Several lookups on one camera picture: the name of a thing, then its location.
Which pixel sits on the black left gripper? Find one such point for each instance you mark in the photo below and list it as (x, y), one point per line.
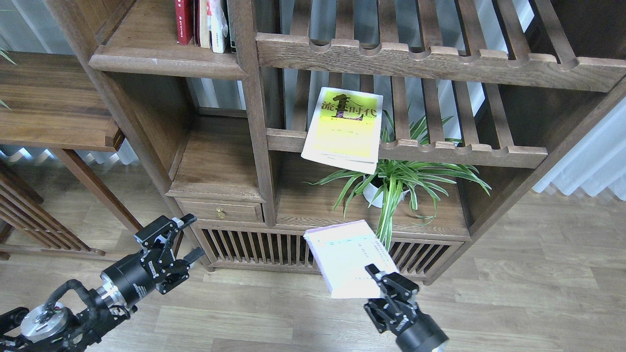
(132, 278)

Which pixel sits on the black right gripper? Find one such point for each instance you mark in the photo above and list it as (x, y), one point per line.
(397, 312)

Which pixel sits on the white purple book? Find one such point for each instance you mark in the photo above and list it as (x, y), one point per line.
(347, 248)

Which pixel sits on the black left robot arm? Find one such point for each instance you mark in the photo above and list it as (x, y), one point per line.
(74, 318)

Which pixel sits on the white plant pot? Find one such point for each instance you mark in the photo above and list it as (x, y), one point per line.
(371, 190)

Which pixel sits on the spider plant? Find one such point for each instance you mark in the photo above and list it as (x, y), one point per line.
(393, 177)

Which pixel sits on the dark wooden bookshelf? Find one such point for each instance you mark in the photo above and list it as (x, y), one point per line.
(509, 87)

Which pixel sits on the yellow green book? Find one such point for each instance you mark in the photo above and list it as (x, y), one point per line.
(345, 130)

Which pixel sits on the wooden side table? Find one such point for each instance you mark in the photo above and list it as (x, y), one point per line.
(58, 136)

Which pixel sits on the upright white book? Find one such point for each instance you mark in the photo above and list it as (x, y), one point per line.
(218, 25)

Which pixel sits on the white curtain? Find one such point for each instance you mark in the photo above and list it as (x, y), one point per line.
(597, 162)

